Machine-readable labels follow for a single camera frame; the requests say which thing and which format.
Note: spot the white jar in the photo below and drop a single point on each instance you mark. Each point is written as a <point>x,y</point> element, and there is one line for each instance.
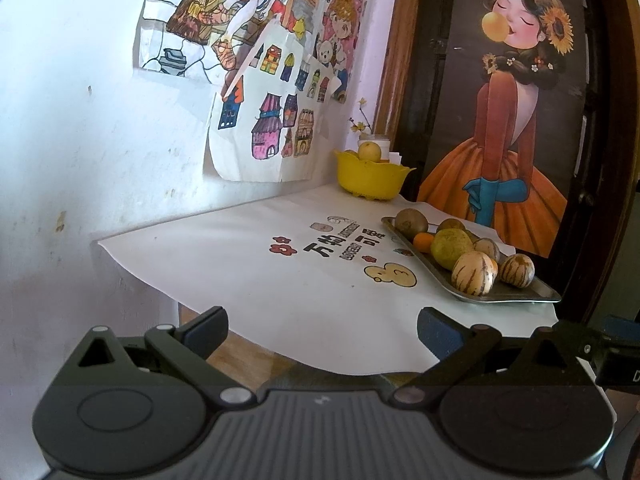
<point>384,142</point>

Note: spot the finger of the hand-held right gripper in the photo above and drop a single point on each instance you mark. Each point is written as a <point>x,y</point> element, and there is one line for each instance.
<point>622,324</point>
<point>580,340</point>

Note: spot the white printed table cover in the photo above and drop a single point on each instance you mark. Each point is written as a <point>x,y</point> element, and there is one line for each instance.
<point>250,270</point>

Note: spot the yellow plastic bowl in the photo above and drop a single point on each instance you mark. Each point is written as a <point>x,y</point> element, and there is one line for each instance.
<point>370,180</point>

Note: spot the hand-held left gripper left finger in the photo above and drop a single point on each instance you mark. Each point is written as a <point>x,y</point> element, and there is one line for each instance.
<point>210,327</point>

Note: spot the child and bear drawing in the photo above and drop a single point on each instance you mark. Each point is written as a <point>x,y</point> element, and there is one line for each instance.
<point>345,20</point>

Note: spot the brown wooden frame post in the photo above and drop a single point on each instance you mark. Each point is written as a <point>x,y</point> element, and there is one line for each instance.
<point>397,50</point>

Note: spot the wall poster of girl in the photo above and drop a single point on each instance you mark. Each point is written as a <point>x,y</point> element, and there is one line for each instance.
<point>505,110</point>

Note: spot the pale striped pepino melon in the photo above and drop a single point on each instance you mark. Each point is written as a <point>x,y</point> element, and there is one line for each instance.
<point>474,272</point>

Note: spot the green pear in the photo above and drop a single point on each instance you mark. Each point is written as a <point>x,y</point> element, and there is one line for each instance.
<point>451,248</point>

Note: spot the whitish striped pepino melon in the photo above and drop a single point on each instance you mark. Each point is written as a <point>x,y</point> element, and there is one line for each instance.
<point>487,249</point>

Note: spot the metal tray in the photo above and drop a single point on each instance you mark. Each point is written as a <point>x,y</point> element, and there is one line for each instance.
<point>530,294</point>

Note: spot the brownish striped pepino melon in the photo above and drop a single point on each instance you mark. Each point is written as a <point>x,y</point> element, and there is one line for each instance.
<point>517,270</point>

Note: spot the large brown round fruit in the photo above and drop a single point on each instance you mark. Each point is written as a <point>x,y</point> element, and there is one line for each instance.
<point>411,222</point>

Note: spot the coloured houses drawing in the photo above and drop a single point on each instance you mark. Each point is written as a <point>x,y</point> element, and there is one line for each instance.
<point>270,115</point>

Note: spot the white cup with flowers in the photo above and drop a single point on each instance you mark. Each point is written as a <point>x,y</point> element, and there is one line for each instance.
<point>361,122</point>

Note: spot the large coloured figure drawing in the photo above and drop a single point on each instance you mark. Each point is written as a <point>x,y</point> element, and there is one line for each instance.
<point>210,10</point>

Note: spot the white folded paper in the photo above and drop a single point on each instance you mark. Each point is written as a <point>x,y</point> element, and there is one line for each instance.
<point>396,158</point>

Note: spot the small orange tangerine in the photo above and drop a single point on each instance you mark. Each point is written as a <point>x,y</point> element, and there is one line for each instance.
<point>424,242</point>

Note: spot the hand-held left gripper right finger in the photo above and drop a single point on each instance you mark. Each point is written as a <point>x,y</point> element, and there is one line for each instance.
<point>435,330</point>

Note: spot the yellow round fruit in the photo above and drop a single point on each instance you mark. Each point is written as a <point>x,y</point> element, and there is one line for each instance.
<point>369,151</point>

